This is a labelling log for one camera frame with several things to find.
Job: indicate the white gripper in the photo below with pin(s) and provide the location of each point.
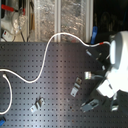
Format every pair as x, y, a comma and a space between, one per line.
105, 90

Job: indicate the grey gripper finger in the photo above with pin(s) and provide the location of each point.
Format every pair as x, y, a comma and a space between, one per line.
95, 54

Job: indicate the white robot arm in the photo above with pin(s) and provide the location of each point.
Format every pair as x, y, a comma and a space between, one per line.
115, 78

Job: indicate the black perforated pegboard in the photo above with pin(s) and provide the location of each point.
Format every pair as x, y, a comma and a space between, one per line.
37, 70

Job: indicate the blue object bottom left corner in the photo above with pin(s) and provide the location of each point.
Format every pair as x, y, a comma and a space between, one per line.
2, 121

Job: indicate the blue clamp handle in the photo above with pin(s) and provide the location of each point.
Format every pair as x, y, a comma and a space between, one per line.
94, 34

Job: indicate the upper metal cable clip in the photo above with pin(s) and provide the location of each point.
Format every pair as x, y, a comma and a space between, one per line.
76, 87

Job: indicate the metal cable clip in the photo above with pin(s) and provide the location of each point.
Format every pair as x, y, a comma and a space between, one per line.
76, 87
37, 105

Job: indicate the lower left metal cable clip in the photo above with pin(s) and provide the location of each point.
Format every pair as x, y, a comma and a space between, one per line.
37, 105

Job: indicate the white device with red cables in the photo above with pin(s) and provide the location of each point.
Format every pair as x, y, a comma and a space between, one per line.
16, 20

